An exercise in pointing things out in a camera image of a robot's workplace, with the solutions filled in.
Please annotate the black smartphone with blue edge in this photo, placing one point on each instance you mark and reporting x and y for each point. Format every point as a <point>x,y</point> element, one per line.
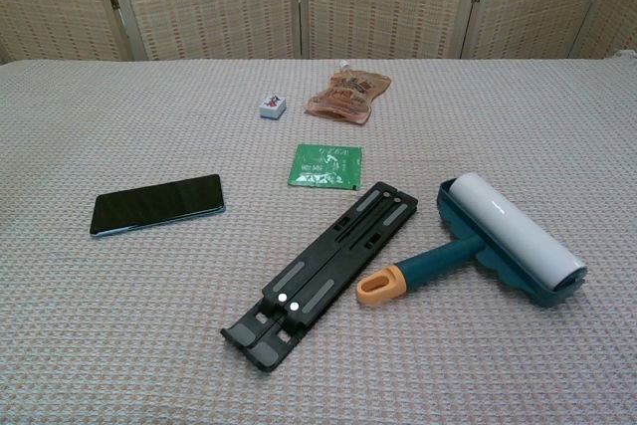
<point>156,202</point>

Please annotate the green foil sachet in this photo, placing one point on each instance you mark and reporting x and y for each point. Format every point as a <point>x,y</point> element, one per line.
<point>326,166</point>

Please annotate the black folding laptop stand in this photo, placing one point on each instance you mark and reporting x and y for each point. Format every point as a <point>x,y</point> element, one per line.
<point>323,271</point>

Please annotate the white mahjong tile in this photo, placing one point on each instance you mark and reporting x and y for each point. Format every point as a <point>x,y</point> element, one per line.
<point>273,106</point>

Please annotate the orange spouted drink pouch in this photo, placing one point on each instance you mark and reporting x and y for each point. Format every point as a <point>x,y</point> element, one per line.
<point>346,94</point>

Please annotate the woven folding screen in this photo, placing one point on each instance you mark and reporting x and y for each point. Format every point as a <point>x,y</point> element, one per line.
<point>318,2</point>

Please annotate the beige waffle-weave tablecloth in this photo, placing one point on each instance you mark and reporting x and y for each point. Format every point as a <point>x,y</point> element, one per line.
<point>149,320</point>

